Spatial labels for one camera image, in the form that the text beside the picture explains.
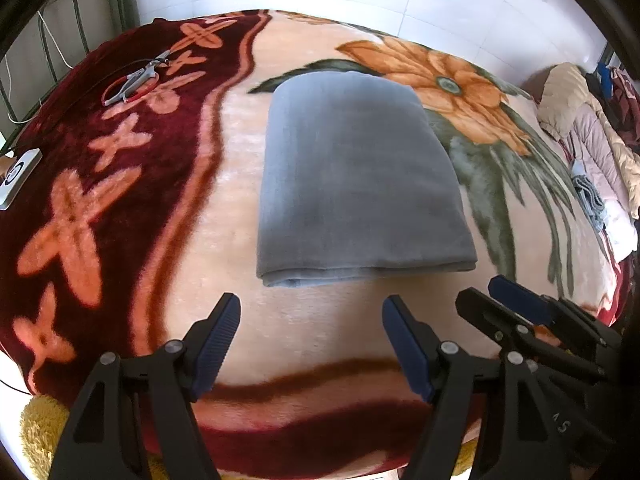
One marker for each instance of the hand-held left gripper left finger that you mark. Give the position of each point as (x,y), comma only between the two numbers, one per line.
(217,340)

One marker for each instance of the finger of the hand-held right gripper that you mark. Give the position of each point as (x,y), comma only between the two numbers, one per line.
(480,310)
(515,294)

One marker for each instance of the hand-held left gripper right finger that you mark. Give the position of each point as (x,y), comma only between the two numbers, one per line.
(407,350)

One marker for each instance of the grey pants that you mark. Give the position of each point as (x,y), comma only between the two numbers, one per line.
(350,185)

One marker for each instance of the white cloth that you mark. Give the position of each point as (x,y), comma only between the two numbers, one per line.
(620,230)

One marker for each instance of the small grey knitted cloth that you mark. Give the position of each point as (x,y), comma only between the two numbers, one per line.
(590,195)

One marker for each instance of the pink padded jacket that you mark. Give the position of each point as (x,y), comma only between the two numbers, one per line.
(595,140)

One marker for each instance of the floral fleece blanket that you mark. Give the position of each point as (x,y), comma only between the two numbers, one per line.
(235,160)

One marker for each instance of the beige padded jacket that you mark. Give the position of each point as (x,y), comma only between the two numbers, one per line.
(565,95)

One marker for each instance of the dark brown cloth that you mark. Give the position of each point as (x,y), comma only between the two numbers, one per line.
(534,82)

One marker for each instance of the dark clothing pile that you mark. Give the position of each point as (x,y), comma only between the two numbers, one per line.
(620,85)

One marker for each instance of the white remote control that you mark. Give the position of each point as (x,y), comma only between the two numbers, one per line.
(17,175)

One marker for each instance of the grey scissors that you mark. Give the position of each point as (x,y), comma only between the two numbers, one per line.
(137,77)

